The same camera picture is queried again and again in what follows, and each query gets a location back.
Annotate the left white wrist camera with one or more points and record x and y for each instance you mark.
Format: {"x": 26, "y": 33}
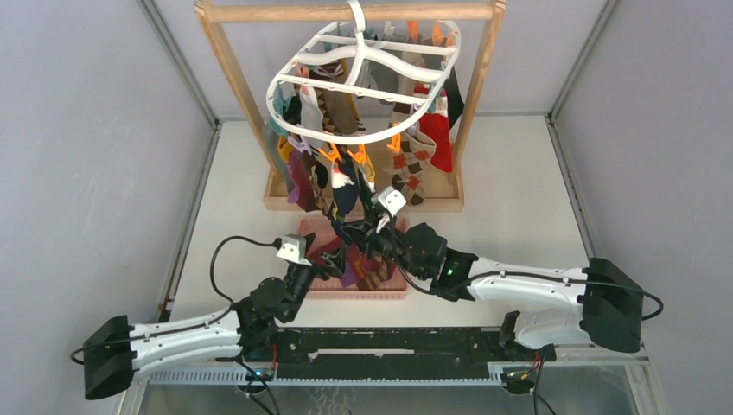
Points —
{"x": 293, "y": 249}

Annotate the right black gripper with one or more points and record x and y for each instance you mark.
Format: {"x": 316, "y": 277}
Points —
{"x": 366, "y": 235}

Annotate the black sock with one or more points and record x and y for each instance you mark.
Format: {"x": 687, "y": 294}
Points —
{"x": 454, "y": 98}

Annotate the maroon purple striped sock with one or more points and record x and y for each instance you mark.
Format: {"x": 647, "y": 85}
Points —
{"x": 357, "y": 265}

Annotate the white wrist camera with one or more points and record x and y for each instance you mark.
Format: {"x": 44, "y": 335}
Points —
{"x": 293, "y": 249}
{"x": 389, "y": 202}

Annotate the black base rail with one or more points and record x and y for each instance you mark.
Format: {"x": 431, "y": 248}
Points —
{"x": 412, "y": 354}

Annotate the red sock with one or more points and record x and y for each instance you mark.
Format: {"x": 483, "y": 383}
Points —
{"x": 435, "y": 125}

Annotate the pink perforated plastic basket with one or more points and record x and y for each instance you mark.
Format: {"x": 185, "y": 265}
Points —
{"x": 394, "y": 288}

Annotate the brown white striped sock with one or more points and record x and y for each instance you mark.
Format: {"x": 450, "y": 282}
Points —
{"x": 372, "y": 280}

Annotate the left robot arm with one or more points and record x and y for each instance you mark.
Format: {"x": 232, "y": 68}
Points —
{"x": 119, "y": 352}

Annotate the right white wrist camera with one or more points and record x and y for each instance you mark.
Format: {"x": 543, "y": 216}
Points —
{"x": 389, "y": 202}

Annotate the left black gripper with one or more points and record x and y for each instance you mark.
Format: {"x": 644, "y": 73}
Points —
{"x": 334, "y": 264}

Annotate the brown argyle sock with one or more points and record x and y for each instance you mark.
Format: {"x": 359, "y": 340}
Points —
{"x": 336, "y": 104}

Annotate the white oval clip hanger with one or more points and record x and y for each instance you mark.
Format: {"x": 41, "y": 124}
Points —
{"x": 344, "y": 59}

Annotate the navy green sock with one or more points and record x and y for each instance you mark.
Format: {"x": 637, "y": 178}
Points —
{"x": 345, "y": 188}

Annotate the white green sock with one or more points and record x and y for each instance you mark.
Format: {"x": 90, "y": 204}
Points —
{"x": 366, "y": 178}

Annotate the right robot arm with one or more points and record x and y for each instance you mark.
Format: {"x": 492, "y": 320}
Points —
{"x": 598, "y": 303}

